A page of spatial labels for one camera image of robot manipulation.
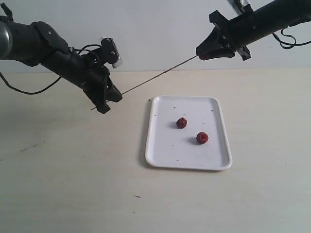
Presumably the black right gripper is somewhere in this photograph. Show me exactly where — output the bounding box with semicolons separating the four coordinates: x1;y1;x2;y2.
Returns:
196;10;254;61

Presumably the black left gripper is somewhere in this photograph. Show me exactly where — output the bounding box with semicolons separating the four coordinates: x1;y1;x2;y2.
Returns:
81;65;122;114

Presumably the thin metal skewer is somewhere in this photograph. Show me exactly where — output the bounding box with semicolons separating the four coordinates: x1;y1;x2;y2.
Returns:
90;54;199;111

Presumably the red dried fruit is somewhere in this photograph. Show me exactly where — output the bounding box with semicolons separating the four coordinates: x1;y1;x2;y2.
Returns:
200;55;208;61
196;132;209;144
176;117;188;129

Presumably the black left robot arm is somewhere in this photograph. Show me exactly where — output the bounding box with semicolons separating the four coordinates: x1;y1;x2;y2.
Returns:
0;3;122;114

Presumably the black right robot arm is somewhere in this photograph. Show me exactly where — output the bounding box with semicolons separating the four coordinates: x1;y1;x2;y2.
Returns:
196;0;311;60

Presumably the white rectangular plastic tray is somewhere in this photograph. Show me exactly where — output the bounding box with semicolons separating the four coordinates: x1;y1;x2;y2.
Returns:
145;96;232;171

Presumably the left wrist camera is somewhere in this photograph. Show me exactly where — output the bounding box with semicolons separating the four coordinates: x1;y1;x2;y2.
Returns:
101;37;122;68

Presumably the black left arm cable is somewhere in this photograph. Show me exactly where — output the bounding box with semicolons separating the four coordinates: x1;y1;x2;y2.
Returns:
0;72;61;95

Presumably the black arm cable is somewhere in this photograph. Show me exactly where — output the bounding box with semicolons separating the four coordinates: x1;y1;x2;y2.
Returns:
272;18;311;50
0;72;61;95

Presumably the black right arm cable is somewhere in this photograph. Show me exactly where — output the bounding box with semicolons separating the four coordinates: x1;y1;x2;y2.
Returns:
272;18;311;50

